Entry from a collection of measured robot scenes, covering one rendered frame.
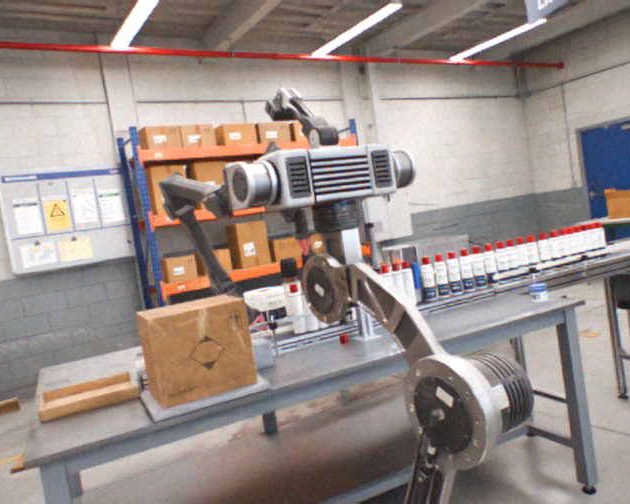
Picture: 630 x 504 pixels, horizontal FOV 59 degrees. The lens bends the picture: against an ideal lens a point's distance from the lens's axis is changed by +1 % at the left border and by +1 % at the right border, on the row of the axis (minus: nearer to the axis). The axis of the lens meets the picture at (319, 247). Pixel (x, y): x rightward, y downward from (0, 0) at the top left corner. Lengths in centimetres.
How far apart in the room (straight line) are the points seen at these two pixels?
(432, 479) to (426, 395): 20
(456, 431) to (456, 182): 821
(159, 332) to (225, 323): 20
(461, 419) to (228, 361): 81
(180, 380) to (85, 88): 527
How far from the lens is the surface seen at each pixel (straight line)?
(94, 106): 668
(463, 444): 124
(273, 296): 264
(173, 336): 170
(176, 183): 190
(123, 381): 227
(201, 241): 205
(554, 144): 1058
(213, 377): 175
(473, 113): 988
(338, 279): 149
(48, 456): 170
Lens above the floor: 133
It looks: 3 degrees down
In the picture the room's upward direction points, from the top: 9 degrees counter-clockwise
